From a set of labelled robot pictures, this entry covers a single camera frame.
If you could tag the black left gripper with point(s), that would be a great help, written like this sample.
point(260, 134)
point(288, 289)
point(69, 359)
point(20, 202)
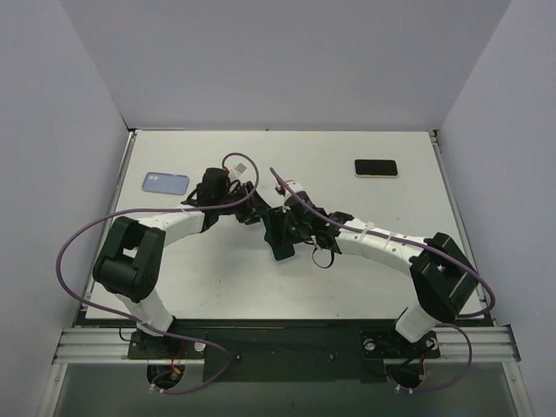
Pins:
point(248, 208)

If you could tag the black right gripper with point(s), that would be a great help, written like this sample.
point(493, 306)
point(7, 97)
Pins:
point(274, 230)

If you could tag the phone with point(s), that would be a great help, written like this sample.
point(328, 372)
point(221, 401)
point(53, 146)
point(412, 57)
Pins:
point(375, 168)
point(282, 252)

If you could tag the lilac phone case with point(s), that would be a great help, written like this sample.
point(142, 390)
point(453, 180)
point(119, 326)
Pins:
point(165, 183)

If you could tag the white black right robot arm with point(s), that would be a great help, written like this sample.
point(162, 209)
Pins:
point(443, 280)

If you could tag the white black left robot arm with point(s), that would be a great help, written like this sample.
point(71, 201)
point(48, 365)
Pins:
point(130, 259)

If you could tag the phone in cream case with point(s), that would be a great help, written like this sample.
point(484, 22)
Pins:
point(375, 168)

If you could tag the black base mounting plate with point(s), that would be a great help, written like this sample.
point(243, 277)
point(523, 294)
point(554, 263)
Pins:
point(283, 351)

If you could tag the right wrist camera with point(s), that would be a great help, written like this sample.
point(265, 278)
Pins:
point(291, 192)

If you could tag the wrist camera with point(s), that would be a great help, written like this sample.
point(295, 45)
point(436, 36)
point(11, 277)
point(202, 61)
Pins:
point(291, 192)
point(237, 171)

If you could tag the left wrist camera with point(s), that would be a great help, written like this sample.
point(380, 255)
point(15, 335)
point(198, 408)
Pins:
point(237, 171)

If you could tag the aluminium table edge rail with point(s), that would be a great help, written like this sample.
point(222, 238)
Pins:
point(106, 346)

